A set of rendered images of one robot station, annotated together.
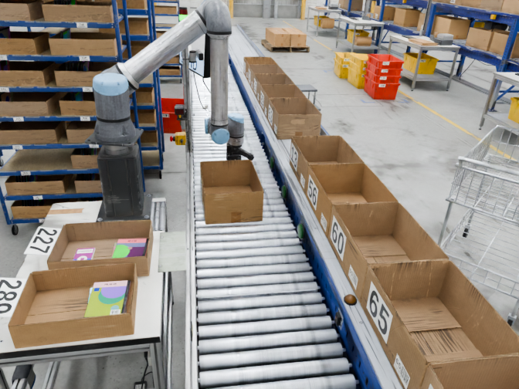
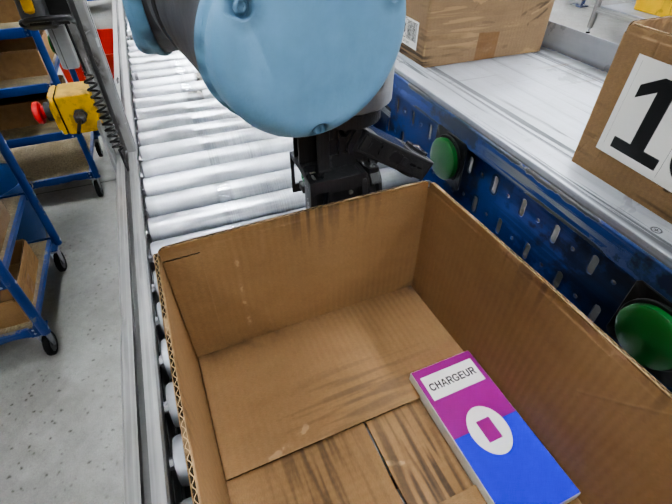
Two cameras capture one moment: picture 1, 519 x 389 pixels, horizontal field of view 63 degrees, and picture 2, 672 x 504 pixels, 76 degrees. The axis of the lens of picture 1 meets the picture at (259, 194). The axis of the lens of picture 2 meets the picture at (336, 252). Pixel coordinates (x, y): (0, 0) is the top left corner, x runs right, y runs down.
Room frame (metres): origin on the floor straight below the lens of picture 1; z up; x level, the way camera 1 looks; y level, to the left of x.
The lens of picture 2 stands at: (1.84, 0.24, 1.17)
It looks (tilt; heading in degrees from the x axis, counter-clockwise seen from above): 42 degrees down; 348
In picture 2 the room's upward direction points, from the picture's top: straight up
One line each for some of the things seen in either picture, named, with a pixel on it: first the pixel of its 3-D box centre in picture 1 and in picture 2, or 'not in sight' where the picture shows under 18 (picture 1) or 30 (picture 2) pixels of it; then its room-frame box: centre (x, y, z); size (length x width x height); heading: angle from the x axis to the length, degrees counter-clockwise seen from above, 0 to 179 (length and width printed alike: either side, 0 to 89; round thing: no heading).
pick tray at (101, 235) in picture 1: (105, 248); not in sight; (1.47, 0.65, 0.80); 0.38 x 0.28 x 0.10; 100
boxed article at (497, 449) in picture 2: not in sight; (484, 430); (2.00, 0.06, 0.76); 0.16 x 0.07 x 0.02; 11
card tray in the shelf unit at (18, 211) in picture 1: (45, 201); not in sight; (2.88, 1.68, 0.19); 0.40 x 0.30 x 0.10; 98
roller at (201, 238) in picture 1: (246, 238); not in sight; (1.71, 0.05, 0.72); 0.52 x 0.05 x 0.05; 100
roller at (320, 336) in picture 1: (269, 341); not in sight; (1.07, -0.05, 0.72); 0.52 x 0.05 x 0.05; 100
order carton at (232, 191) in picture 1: (229, 189); (395, 426); (1.99, 0.16, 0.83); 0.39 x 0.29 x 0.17; 12
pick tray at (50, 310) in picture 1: (80, 301); not in sight; (1.15, 0.63, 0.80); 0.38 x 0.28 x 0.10; 103
